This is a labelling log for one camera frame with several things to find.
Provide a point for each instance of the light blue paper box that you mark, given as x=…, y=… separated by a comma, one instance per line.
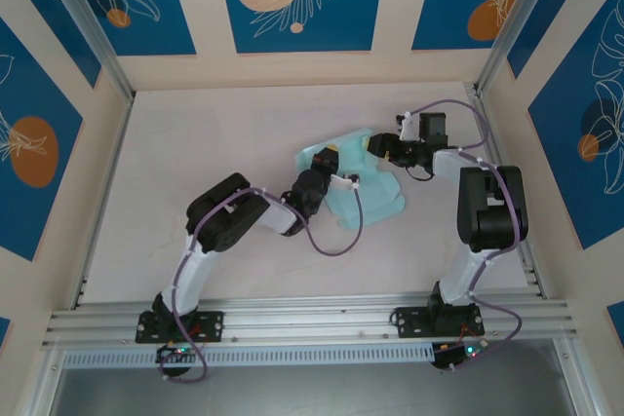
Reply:
x=375, y=192

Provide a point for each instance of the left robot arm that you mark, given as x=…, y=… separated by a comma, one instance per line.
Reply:
x=219, y=231

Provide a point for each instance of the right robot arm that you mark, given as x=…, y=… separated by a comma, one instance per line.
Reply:
x=492, y=211

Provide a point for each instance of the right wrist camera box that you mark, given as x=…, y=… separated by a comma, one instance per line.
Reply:
x=408, y=127

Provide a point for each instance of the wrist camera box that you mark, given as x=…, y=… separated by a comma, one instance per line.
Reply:
x=408, y=127
x=343, y=182

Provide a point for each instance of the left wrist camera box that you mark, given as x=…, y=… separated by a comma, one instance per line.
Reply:
x=343, y=182

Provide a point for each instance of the aluminium mounting rail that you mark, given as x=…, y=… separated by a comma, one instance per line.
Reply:
x=302, y=321

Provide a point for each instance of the aluminium frame post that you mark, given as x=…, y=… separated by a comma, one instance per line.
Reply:
x=517, y=11
x=83, y=21

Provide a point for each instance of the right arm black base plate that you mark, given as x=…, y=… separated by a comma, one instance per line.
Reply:
x=409, y=321

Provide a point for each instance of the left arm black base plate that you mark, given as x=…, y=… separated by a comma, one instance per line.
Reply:
x=209, y=326

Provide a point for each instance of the aluminium table side rail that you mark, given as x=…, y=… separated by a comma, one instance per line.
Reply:
x=118, y=148

